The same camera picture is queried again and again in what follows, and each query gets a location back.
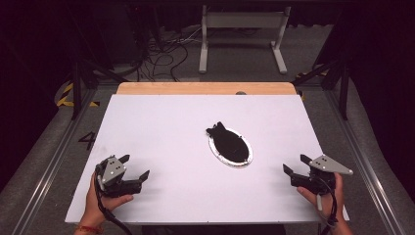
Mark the black metal stand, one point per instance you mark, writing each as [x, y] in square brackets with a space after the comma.
[77, 84]
[343, 88]

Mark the aluminium floor rail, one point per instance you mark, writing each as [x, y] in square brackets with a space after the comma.
[362, 156]
[55, 160]

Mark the yellow and black floor tape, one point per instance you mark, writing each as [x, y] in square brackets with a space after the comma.
[65, 94]

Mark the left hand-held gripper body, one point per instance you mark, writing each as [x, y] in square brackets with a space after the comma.
[112, 171]

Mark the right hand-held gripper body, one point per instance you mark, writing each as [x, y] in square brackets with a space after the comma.
[326, 164]

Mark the person's right hand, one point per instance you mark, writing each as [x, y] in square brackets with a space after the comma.
[339, 202]

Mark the white metal desk frame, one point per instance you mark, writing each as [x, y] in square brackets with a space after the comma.
[244, 20]

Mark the person's left hand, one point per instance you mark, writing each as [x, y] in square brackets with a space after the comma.
[96, 209]

